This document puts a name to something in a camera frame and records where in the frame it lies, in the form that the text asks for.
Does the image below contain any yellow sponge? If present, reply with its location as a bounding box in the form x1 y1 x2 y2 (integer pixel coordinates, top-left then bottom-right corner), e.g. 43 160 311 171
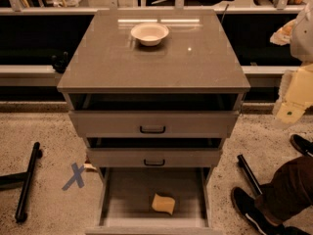
152 194 175 215

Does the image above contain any black sneaker near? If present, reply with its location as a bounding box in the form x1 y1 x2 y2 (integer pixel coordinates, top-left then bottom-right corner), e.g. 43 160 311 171
231 187 285 235

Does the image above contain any grey middle drawer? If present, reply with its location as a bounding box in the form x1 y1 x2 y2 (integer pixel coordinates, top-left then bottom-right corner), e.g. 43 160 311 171
86 138 222 167

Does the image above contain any grey drawer cabinet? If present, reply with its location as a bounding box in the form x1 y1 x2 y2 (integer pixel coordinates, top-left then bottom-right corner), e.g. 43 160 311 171
57 9 251 235

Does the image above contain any black sneaker far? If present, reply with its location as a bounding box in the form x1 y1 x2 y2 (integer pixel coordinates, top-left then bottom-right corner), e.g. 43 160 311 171
290 134 313 158

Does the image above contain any grey top drawer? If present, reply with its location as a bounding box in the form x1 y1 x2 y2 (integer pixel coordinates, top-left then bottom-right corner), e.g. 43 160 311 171
68 93 241 139

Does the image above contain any blue tape cross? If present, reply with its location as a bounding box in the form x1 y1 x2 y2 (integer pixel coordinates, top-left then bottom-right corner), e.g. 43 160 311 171
62 163 84 191

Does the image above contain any brown trouser leg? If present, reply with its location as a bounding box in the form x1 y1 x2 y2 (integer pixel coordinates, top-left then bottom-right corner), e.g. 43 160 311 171
254 157 313 224

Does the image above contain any black stand leg right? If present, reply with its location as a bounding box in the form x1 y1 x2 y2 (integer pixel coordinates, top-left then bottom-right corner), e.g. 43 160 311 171
237 155 262 195

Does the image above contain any black clamp knob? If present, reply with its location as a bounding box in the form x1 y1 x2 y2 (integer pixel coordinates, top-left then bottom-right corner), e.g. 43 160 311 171
51 52 68 73

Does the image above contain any black stand leg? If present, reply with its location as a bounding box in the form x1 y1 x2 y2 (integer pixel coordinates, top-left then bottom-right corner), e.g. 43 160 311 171
237 155 262 195
0 142 42 223

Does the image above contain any black stand leg left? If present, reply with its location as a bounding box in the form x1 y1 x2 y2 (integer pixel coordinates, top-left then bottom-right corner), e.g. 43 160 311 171
0 142 42 223

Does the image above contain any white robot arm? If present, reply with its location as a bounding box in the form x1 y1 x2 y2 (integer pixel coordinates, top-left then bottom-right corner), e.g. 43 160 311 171
270 4 313 128

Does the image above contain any grey drawer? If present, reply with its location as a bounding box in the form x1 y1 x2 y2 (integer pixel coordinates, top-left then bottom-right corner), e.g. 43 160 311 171
85 167 223 235
86 138 222 167
68 93 241 139

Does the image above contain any black sneaker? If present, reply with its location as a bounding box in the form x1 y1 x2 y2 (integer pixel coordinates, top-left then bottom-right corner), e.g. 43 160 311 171
290 134 313 158
231 187 285 235

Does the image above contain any grey bottom drawer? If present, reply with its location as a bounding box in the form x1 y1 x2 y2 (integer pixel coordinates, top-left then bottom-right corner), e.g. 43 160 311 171
85 167 223 235

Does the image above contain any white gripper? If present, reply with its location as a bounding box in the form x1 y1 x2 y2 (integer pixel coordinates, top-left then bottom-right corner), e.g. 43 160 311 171
273 64 313 128

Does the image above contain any white paper bowl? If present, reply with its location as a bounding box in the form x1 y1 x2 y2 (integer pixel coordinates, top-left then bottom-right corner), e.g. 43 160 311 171
131 23 169 46

